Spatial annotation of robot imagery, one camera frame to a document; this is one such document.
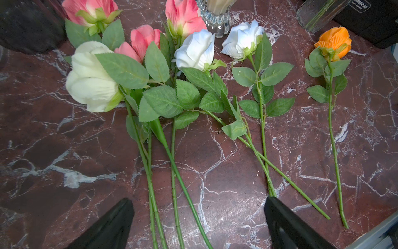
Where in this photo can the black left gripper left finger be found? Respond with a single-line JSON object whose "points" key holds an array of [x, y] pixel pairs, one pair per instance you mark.
{"points": [[111, 231]]}

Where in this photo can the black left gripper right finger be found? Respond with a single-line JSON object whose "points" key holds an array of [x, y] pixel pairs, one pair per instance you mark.
{"points": [[288, 231]]}

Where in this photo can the orange rose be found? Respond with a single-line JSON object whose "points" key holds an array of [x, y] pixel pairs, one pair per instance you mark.
{"points": [[326, 61]]}

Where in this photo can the pink rose centre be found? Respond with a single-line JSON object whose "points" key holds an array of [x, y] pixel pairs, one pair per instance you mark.
{"points": [[141, 39]]}

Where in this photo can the cream rose large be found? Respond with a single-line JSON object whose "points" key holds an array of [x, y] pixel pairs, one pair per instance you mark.
{"points": [[88, 83]]}

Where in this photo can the white rose right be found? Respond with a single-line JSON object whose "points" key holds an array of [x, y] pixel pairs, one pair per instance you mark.
{"points": [[248, 41]]}

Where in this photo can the pink rose left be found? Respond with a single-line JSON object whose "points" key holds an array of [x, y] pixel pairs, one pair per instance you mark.
{"points": [[97, 21]]}

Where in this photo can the clear glass vase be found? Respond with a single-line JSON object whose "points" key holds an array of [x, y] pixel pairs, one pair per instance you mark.
{"points": [[315, 14]]}

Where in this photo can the dark purple ribbed vase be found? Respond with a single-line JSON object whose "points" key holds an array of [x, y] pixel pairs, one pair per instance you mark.
{"points": [[32, 27]]}

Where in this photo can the pink rose small bud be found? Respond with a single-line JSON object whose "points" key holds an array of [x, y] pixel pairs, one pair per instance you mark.
{"points": [[183, 18]]}

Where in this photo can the black plastic toolbox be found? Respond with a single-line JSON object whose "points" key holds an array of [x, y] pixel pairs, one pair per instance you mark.
{"points": [[374, 20]]}

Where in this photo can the cream yellow fluted vase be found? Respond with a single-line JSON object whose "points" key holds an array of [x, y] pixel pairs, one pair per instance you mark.
{"points": [[216, 15]]}

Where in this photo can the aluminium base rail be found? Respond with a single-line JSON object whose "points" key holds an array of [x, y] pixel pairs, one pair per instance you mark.
{"points": [[383, 236]]}

